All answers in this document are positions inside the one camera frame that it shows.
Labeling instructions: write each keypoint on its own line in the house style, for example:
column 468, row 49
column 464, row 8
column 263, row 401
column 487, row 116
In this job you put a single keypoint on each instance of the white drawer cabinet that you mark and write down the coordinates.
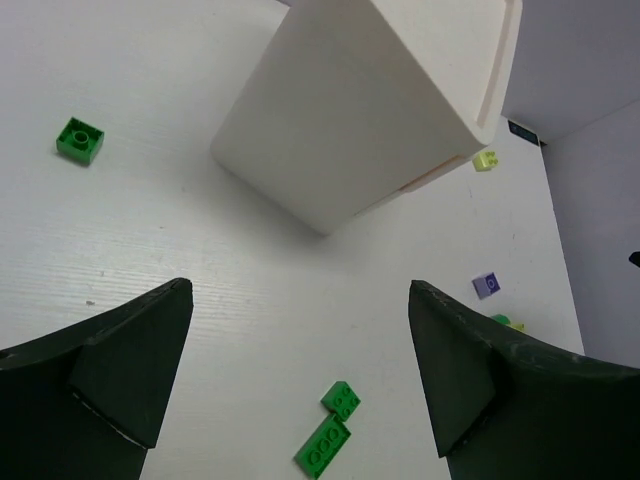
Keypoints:
column 355, row 102

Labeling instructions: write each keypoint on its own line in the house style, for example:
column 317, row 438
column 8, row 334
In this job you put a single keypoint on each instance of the green yellow lego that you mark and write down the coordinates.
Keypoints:
column 504, row 320

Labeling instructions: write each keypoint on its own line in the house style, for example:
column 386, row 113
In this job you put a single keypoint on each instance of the blue label sticker right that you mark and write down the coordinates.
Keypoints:
column 524, row 133

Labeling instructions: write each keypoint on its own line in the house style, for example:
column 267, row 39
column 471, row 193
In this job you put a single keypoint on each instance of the green square lego brick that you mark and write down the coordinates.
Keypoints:
column 79, row 142

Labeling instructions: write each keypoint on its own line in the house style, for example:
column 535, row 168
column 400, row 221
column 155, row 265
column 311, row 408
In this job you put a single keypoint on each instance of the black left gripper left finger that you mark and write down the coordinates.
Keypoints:
column 88, row 401

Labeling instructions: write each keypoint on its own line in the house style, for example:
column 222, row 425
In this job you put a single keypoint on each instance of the purple lego brick hollow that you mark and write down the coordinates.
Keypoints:
column 486, row 285

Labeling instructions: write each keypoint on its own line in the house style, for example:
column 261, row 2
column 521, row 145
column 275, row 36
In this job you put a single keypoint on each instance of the green square studded lego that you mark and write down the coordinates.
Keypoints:
column 341, row 400

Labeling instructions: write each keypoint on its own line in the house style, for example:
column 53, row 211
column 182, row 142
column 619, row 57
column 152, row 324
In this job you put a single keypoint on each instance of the yellow-green lego brick far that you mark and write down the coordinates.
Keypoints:
column 485, row 161

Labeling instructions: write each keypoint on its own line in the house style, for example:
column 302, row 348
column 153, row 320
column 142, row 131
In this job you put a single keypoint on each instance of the green long lego brick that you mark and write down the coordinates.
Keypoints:
column 322, row 446

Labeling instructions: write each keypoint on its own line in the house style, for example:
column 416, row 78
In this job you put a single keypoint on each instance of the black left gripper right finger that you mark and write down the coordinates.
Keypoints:
column 504, row 405

